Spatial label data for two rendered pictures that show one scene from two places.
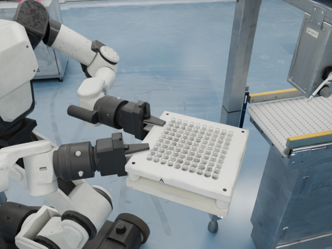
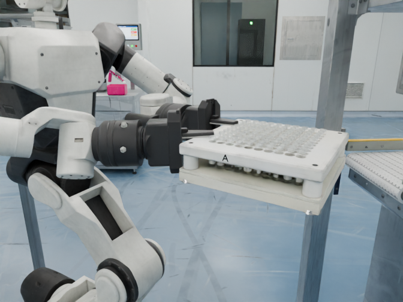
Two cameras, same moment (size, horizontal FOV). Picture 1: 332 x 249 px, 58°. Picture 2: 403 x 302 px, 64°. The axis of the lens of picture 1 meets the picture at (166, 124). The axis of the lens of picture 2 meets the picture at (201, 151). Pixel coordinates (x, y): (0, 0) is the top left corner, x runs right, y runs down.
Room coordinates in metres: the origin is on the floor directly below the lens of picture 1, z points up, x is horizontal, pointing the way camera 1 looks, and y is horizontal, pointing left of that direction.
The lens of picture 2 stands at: (-0.04, -0.03, 1.17)
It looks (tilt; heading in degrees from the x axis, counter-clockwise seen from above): 18 degrees down; 9
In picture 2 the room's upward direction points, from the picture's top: straight up
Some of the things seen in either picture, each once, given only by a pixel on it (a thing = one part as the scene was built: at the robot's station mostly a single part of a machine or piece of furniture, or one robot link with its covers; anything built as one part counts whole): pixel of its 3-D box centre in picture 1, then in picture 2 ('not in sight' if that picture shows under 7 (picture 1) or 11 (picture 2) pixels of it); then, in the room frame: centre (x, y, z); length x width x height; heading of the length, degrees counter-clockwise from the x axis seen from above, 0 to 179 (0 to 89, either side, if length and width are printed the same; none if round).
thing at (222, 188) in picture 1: (191, 149); (269, 142); (0.56, -0.06, 1.00); 0.25 x 0.24 x 0.02; 158
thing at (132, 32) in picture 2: not in sight; (130, 57); (3.11, 1.19, 1.07); 0.23 x 0.10 x 0.62; 98
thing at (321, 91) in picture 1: (326, 90); not in sight; (0.69, -0.42, 1.10); 0.03 x 0.02 x 0.04; 104
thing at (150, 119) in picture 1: (154, 119); (224, 120); (0.66, 0.03, 1.02); 0.06 x 0.03 x 0.02; 60
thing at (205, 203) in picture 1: (190, 163); (267, 166); (0.56, -0.06, 0.95); 0.24 x 0.24 x 0.02; 68
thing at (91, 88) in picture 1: (93, 96); (157, 111); (0.81, 0.23, 1.00); 0.13 x 0.07 x 0.09; 177
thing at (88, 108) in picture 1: (94, 111); (156, 122); (0.75, 0.21, 0.99); 0.11 x 0.11 x 0.11; 60
